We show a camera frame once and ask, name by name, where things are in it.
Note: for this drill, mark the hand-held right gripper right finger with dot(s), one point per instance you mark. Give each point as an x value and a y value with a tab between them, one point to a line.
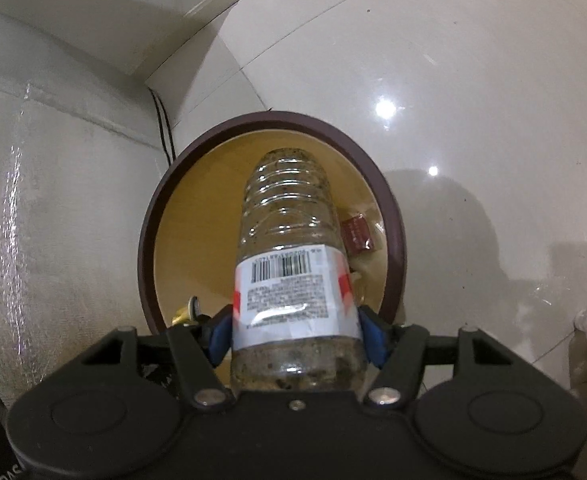
373	335

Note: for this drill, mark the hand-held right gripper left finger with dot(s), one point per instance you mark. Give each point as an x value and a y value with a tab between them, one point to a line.
218	335

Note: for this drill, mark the small gold wrapper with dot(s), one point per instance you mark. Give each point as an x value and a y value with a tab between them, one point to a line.
186	317

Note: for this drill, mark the clear plastic bottle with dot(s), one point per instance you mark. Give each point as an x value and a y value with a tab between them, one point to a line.
293	280

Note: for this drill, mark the yellow bin with brown rim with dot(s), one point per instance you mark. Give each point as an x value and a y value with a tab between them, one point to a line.
198	240

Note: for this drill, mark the red cigarette pack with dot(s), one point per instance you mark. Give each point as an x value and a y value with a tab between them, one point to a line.
357	232

